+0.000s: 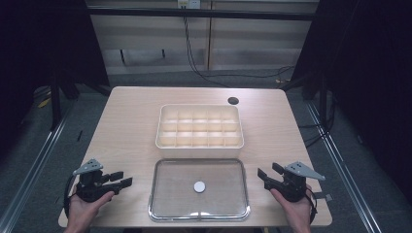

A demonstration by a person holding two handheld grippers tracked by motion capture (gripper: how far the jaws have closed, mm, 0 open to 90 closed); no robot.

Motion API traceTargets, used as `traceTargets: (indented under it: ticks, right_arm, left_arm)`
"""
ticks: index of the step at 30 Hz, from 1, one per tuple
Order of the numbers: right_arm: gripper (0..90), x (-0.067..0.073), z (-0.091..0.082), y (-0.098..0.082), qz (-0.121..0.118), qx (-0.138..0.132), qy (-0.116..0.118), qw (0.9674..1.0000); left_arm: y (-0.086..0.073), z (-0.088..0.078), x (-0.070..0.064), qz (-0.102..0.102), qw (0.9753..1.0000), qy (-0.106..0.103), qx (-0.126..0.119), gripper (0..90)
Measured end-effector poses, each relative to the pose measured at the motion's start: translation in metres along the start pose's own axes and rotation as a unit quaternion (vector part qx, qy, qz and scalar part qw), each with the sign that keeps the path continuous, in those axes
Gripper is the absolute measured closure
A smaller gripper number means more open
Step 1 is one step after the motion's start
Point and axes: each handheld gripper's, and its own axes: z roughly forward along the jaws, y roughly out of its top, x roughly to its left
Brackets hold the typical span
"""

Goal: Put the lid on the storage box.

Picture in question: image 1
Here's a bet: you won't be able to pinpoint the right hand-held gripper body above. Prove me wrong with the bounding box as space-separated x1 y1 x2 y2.
264 160 326 204

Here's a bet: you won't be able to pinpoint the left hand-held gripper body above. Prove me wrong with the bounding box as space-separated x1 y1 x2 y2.
72 157 121 204

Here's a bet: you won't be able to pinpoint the person's right hand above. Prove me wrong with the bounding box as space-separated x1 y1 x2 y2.
269 183 314 228

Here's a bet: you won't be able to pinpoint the person's left hand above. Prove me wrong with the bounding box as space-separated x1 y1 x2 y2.
65 190 117 228

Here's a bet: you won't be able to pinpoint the clear lid with white knob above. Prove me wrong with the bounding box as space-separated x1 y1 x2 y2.
148 157 252 223

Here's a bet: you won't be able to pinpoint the white compartment storage box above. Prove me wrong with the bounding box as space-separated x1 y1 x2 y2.
154 103 245 159

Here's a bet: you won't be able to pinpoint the black stand leg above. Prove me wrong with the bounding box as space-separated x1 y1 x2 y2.
49 77 63 131

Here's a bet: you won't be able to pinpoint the yellow floor object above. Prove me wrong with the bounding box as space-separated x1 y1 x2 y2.
36 97 52 109

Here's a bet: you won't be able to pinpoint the black curtain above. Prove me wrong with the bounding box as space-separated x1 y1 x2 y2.
0 0 111 159
280 0 412 205

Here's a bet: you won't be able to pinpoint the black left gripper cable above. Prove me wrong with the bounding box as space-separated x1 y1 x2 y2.
63 174 78 218

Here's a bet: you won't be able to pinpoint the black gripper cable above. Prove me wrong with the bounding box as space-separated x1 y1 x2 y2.
63 174 78 218
305 187 319 225

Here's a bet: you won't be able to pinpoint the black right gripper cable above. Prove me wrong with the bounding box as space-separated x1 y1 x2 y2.
305 187 319 225

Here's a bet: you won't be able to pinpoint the black floor cables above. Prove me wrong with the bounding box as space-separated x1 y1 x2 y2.
296 96 336 150

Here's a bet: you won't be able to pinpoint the metal floor rail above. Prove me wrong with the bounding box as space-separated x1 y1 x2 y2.
305 100 385 233
0 105 76 233

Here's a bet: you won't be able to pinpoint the black hanging wall cable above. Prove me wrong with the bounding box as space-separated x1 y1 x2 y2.
182 15 295 88

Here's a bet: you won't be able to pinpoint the black horizontal frame bar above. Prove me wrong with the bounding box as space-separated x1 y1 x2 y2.
86 7 321 22

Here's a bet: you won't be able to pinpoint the white wall outlet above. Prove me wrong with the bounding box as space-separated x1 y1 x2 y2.
177 0 202 10

